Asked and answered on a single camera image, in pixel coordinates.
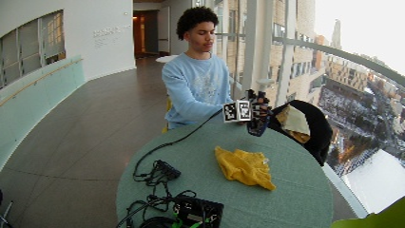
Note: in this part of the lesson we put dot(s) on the large interior window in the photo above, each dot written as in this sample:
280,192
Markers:
31,47

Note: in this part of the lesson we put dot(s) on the grey tripod leg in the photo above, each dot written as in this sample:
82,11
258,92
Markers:
4,213

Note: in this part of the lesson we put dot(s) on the the person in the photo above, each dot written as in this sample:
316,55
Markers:
196,82

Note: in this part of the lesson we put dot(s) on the yellow cloth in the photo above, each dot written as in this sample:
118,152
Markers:
244,166

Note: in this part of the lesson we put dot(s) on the black electronics box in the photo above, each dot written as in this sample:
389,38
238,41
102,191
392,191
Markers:
199,211

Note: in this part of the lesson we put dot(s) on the small black hub device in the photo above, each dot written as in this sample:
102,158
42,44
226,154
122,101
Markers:
167,170

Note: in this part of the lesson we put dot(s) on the yellow chair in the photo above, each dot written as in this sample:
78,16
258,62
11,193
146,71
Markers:
167,110

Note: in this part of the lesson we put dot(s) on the white cube with black markers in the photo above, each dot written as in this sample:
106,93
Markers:
238,110

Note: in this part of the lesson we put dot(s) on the wooden handrail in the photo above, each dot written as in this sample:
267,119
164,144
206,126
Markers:
40,80

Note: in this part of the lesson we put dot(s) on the bright green object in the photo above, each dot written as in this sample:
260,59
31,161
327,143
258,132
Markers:
373,217

